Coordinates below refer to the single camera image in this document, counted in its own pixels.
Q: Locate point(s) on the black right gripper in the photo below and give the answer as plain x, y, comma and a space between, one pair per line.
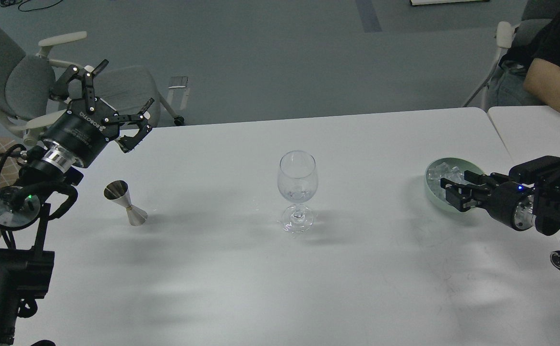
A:
509, 203

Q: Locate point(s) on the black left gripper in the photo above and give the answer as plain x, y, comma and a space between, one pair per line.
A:
85, 135

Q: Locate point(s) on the steel cocktail jigger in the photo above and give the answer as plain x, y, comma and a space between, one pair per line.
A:
118, 192

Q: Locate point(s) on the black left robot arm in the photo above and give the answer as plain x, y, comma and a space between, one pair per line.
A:
46, 189

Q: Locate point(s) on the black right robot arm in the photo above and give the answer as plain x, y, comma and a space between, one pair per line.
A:
543, 176

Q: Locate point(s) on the pile of ice cubes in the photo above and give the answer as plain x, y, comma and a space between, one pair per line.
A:
436, 172

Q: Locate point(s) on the clear wine glass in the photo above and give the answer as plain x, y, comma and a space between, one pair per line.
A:
297, 171

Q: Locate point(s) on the green bowl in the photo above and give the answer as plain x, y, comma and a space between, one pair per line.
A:
464, 165

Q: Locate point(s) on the grey office chair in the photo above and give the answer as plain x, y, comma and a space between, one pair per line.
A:
26, 81

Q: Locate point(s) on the seated person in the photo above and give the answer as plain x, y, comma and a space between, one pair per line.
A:
530, 74

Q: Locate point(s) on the white office chair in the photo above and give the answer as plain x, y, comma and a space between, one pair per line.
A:
535, 16

